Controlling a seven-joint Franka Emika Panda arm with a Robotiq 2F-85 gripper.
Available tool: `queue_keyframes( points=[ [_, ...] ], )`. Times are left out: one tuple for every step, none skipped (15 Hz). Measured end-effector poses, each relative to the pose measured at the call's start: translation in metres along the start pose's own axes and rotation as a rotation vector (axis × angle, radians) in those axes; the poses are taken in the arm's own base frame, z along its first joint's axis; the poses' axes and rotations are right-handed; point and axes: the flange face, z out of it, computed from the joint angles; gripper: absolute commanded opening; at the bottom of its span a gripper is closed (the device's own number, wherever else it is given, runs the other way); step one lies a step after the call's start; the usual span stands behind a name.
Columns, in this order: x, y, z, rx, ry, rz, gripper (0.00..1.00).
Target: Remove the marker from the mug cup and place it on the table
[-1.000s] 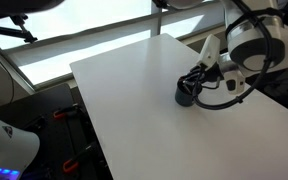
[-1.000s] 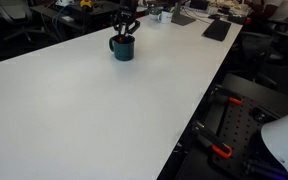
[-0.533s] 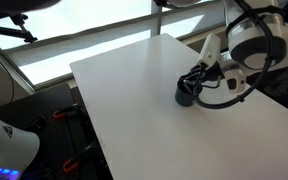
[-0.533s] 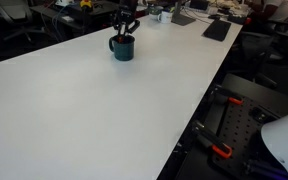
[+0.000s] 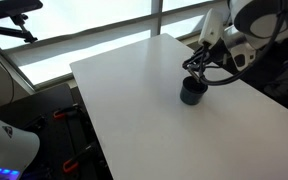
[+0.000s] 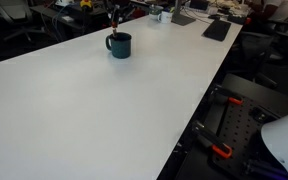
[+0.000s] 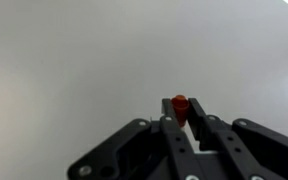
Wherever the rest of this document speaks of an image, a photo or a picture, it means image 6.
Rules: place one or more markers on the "black computer mouse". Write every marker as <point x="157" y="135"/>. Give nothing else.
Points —
<point x="214" y="16"/>

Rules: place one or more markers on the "black side desk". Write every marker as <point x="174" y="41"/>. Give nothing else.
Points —
<point x="90" y="13"/>

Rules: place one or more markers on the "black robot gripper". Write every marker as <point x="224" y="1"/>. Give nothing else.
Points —
<point x="119" y="2"/>

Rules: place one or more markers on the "person forearm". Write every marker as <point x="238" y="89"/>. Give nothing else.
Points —
<point x="269" y="10"/>

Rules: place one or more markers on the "grey office chair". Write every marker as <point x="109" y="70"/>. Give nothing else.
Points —
<point x="12" y="15"/>

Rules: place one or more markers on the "orange and black marker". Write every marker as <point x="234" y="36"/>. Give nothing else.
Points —
<point x="114" y="27"/>

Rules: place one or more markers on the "green and white bowl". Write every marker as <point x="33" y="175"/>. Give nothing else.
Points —
<point x="155" y="11"/>

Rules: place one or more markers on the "red object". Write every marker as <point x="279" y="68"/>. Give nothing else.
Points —
<point x="138" y="13"/>

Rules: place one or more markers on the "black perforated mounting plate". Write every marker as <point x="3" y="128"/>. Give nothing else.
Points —
<point x="239" y="133"/>

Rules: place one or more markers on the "dark teal mug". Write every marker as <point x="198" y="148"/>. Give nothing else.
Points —
<point x="120" y="48"/>

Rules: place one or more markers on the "black box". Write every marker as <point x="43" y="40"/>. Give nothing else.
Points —
<point x="199" y="4"/>

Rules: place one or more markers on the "yellow tool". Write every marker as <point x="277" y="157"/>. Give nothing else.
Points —
<point x="86" y="4"/>

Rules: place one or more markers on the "grey monitor stand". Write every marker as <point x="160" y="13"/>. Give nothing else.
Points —
<point x="181" y="17"/>

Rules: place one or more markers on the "white printed mug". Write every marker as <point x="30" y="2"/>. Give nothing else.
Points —
<point x="166" y="17"/>

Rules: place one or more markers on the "black keyboard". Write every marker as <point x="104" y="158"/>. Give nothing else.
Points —
<point x="217" y="30"/>

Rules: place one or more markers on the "black desk device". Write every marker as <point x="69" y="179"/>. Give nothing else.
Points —
<point x="236" y="18"/>

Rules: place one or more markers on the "black office chair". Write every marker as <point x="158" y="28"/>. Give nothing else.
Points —
<point x="254" y="50"/>

